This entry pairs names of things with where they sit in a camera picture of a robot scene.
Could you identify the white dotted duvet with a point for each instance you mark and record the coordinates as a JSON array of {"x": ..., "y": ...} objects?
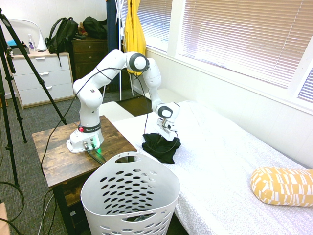
[{"x": 220, "y": 159}]

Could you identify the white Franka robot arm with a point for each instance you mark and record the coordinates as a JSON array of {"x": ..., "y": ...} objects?
[{"x": 90, "y": 98}]

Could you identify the white drawer chest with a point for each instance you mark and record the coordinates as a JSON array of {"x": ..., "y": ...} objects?
[{"x": 44, "y": 78}]

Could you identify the black clothes pile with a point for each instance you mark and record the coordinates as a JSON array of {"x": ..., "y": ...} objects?
[{"x": 156, "y": 150}]

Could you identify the black tripod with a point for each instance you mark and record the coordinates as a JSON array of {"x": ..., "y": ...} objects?
[{"x": 31, "y": 63}]

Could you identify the white desk lamp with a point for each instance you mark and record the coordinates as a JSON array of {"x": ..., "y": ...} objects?
[{"x": 41, "y": 42}]

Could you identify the clear plastic bottle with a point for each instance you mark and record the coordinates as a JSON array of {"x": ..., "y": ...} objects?
[{"x": 31, "y": 44}]

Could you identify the yellow hanging garment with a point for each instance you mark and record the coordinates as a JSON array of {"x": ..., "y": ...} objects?
[{"x": 134, "y": 31}]

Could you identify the narrow white window blind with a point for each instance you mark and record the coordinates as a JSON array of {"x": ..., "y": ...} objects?
[{"x": 306, "y": 88}]

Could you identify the brown plush toy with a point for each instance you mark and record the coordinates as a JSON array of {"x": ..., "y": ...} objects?
[{"x": 82, "y": 28}]

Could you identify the white perforated laundry basket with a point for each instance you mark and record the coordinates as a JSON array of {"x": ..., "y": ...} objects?
[{"x": 97, "y": 195}]

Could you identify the wide white window blind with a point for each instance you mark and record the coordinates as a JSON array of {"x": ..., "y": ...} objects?
[{"x": 244, "y": 36}]

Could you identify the rustic wooden side table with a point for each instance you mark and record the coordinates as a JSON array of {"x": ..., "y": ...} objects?
[{"x": 61, "y": 159}]

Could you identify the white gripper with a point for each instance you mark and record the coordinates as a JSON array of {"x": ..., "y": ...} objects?
[{"x": 166, "y": 131}]

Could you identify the black backpack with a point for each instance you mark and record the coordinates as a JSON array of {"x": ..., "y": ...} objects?
[{"x": 61, "y": 34}]

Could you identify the yellow patterned bolster pillow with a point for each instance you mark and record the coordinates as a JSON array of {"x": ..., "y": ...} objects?
[{"x": 281, "y": 186}]

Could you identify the dark brown dresser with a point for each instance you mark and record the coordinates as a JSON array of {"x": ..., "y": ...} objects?
[{"x": 88, "y": 54}]

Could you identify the navy hanging garment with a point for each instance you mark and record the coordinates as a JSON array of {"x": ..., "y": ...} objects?
[{"x": 112, "y": 24}]

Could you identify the black duffel bag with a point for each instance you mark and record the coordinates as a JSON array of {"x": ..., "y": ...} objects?
[{"x": 95, "y": 28}]

